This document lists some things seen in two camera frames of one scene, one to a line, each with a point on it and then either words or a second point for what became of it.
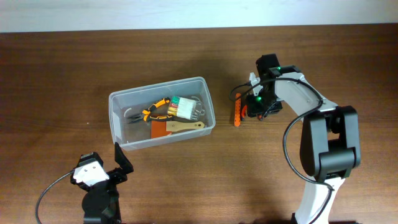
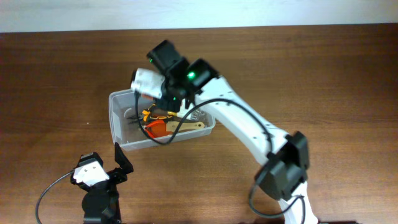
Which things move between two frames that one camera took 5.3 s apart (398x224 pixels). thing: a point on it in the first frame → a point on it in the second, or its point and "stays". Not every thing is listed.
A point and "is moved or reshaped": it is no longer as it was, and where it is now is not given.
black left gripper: (124, 164) stays
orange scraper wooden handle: (173, 126) stays
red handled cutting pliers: (244, 113) is moved or reshaped
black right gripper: (252, 109) → (170, 105)
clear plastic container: (161, 114) stays
